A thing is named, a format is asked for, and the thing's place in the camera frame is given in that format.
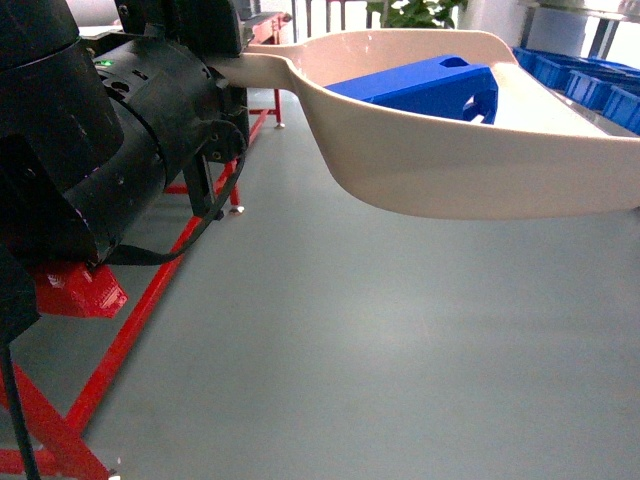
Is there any red table frame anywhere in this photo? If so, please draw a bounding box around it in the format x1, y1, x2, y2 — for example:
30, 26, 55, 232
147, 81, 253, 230
0, 12, 294, 480

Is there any beige plastic dustpan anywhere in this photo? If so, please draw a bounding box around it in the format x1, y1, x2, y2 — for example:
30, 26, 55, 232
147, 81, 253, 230
208, 28, 640, 221

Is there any red plastic mount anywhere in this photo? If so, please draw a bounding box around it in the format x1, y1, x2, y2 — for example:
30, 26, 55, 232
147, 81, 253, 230
27, 261, 128, 319

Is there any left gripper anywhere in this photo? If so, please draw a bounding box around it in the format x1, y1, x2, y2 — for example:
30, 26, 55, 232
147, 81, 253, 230
115, 0, 247, 58

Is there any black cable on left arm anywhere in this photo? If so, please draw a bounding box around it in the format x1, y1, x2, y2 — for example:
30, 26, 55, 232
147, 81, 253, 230
102, 119, 247, 267

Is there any blue plastic part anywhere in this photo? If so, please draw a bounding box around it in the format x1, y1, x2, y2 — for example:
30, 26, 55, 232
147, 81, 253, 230
326, 55, 499, 124

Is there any steel roller shelf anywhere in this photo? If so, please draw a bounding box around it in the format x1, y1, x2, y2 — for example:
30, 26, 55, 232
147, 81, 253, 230
512, 1, 639, 136

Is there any green potted plant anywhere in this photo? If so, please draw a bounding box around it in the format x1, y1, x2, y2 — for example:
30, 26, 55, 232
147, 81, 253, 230
366, 0, 469, 29

